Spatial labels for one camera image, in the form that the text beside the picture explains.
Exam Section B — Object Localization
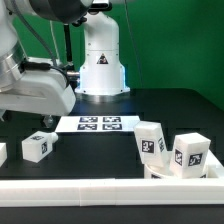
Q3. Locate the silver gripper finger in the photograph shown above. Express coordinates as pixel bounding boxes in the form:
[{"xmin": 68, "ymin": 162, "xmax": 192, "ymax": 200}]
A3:
[{"xmin": 42, "ymin": 115, "xmax": 54, "ymax": 128}]

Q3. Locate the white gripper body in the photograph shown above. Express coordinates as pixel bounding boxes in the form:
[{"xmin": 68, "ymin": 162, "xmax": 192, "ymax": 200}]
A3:
[{"xmin": 0, "ymin": 56, "xmax": 78, "ymax": 118}]

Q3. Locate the white round stool seat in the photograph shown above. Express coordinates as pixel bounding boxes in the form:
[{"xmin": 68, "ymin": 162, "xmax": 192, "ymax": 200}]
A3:
[{"xmin": 144, "ymin": 149, "xmax": 208, "ymax": 179}]

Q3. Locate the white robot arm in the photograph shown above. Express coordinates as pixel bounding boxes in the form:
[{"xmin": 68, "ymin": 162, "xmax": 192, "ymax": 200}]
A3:
[{"xmin": 0, "ymin": 0, "xmax": 130, "ymax": 116}]

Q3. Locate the white block at left edge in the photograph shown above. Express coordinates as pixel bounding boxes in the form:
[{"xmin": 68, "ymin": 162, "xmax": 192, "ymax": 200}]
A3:
[{"xmin": 0, "ymin": 143, "xmax": 7, "ymax": 167}]

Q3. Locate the white marker sheet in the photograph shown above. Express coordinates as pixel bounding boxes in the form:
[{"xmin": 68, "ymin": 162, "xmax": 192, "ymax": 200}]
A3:
[{"xmin": 55, "ymin": 116, "xmax": 140, "ymax": 133}]

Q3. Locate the white L-shaped fence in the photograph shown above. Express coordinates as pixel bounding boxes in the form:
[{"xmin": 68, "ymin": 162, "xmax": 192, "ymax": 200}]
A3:
[{"xmin": 0, "ymin": 153, "xmax": 224, "ymax": 207}]

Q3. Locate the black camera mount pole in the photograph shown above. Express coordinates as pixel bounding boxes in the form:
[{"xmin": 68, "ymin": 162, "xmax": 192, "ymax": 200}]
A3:
[{"xmin": 63, "ymin": 23, "xmax": 81, "ymax": 92}]

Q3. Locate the white cable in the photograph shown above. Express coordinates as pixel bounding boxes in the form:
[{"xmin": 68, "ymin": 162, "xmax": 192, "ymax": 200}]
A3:
[{"xmin": 49, "ymin": 19, "xmax": 61, "ymax": 64}]

